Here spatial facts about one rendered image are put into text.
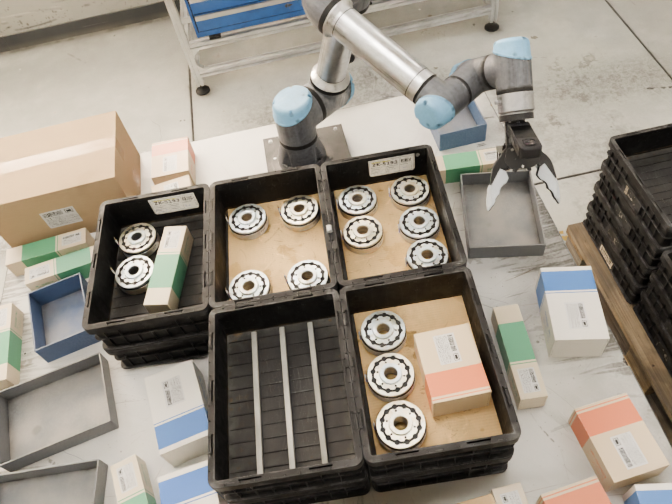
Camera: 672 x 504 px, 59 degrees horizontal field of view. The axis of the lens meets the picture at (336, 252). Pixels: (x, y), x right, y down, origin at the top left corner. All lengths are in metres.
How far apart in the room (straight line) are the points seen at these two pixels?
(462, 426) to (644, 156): 1.32
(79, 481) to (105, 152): 0.91
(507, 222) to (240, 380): 0.86
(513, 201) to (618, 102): 1.56
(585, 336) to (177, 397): 0.95
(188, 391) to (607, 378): 0.98
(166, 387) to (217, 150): 0.89
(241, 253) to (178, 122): 1.87
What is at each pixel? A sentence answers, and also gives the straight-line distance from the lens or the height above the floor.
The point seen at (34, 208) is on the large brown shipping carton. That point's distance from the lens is 1.94.
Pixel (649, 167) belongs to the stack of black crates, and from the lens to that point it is 2.28.
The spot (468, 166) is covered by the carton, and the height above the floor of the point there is 0.76.
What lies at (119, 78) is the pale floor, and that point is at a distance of 3.86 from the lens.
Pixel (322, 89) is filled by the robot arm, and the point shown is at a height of 0.97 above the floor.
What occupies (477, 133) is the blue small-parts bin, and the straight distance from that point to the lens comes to 1.93.
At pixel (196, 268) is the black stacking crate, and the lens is 1.60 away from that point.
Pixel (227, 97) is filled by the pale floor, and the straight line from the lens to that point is 3.43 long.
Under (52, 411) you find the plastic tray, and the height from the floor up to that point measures 0.70.
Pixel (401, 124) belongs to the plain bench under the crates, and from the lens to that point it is 2.02.
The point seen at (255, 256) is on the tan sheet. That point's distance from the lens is 1.57.
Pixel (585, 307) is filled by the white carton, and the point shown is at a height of 0.79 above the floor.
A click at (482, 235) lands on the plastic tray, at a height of 0.70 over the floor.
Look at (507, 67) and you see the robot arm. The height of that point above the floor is 1.26.
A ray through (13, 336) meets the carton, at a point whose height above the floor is 0.74.
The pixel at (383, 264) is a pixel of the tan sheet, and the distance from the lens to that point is 1.50.
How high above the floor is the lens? 2.06
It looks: 53 degrees down
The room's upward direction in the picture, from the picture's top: 12 degrees counter-clockwise
